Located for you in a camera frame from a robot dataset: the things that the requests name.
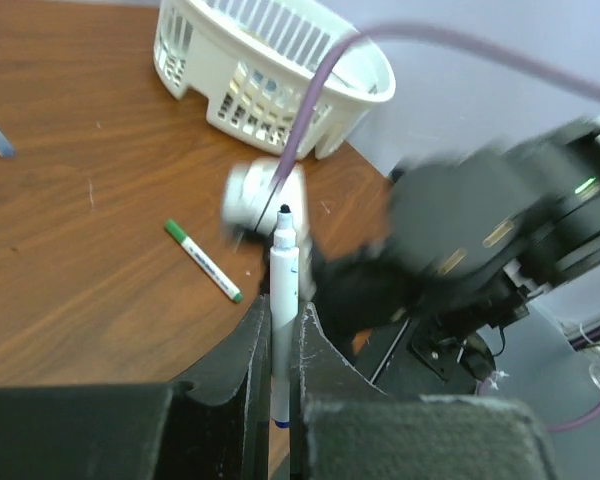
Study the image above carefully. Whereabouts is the white blue marker pen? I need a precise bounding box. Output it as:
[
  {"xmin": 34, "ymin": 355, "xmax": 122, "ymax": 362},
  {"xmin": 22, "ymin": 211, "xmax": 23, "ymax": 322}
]
[{"xmin": 269, "ymin": 204, "xmax": 299, "ymax": 428}]

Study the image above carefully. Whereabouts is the white green marker pen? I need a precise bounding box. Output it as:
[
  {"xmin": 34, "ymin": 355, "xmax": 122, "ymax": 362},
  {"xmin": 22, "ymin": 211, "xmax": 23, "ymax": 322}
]
[{"xmin": 164, "ymin": 219, "xmax": 243, "ymax": 303}]

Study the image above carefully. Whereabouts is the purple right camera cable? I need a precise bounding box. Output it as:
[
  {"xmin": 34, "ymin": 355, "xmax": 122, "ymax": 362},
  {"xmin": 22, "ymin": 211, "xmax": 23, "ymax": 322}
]
[{"xmin": 253, "ymin": 20, "xmax": 600, "ymax": 231}]

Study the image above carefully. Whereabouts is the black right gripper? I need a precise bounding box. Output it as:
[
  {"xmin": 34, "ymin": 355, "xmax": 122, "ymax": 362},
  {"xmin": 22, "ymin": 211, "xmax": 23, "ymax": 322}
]
[{"xmin": 309, "ymin": 144, "xmax": 561, "ymax": 351}]

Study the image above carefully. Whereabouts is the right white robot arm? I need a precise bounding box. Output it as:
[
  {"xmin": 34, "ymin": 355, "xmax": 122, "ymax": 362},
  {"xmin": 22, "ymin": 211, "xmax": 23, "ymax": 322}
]
[{"xmin": 314, "ymin": 119, "xmax": 600, "ymax": 343}]

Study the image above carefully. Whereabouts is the white plastic dish basket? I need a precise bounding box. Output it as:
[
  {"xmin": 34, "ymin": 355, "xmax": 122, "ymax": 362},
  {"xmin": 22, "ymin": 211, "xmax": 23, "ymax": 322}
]
[{"xmin": 153, "ymin": 0, "xmax": 396, "ymax": 159}]

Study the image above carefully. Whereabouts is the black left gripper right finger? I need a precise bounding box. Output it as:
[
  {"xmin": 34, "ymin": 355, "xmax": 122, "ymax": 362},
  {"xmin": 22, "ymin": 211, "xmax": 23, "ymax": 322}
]
[{"xmin": 290, "ymin": 303, "xmax": 560, "ymax": 479}]

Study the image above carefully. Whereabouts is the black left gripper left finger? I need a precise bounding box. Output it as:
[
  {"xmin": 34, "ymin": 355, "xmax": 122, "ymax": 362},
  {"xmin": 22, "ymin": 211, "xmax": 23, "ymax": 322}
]
[{"xmin": 0, "ymin": 296, "xmax": 271, "ymax": 479}]

